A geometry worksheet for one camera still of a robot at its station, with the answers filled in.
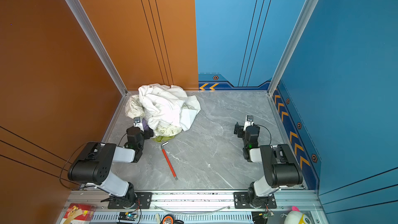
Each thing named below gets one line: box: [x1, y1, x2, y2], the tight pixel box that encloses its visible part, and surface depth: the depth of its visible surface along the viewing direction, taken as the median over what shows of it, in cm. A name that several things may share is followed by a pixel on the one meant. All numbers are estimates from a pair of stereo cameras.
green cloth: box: [151, 135, 176, 143], surface depth 95 cm
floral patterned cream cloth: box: [124, 94, 146, 119], surface depth 88 cm
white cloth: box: [138, 83, 202, 132], surface depth 98 cm
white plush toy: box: [283, 205, 311, 224], surface depth 65 cm
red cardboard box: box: [59, 202, 97, 224], surface depth 68 cm
